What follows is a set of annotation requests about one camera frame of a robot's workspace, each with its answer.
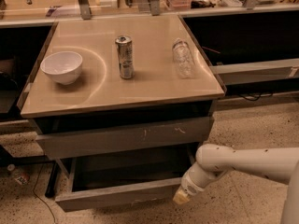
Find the silver drink can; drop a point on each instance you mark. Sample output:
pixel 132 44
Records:
pixel 124 47

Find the grey top drawer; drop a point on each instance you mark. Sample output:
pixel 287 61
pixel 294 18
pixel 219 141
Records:
pixel 123 138

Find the clear plastic bottle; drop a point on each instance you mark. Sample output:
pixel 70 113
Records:
pixel 183 59

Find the grey drawer cabinet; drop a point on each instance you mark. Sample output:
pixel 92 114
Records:
pixel 100 98

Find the grey drawer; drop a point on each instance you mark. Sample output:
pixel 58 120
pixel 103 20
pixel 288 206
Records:
pixel 127 177
pixel 123 138

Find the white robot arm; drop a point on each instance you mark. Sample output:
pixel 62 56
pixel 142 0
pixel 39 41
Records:
pixel 276 164

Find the white ceramic bowl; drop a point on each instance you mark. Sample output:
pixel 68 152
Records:
pixel 63 67

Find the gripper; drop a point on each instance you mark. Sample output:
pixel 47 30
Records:
pixel 189 187

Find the black metal table leg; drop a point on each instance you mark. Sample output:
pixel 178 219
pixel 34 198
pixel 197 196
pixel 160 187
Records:
pixel 54 175

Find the small floor bottle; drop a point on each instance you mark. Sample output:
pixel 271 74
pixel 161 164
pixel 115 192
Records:
pixel 18 174

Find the grey metal shelf rail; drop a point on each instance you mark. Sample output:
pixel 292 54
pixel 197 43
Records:
pixel 243 73

